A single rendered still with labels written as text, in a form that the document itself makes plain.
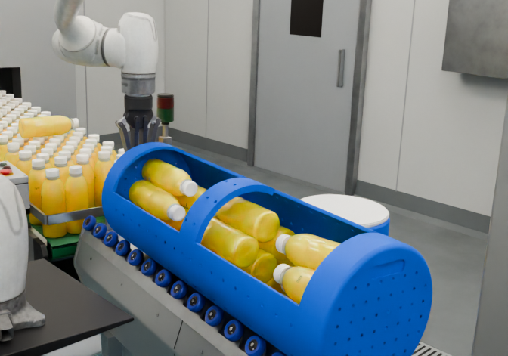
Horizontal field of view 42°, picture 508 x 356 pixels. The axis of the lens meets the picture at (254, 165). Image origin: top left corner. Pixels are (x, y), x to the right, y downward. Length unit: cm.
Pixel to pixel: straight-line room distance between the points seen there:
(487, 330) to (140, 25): 133
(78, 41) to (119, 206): 44
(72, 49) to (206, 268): 72
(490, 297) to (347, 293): 56
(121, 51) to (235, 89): 470
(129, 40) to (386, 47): 370
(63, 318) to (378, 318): 60
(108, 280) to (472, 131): 352
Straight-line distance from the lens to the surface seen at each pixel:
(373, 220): 189
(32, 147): 235
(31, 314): 135
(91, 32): 179
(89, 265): 199
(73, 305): 142
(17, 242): 129
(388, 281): 120
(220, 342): 145
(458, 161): 503
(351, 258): 114
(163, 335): 163
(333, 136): 559
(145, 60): 176
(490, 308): 60
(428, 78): 509
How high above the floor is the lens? 165
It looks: 15 degrees down
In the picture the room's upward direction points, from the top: 2 degrees clockwise
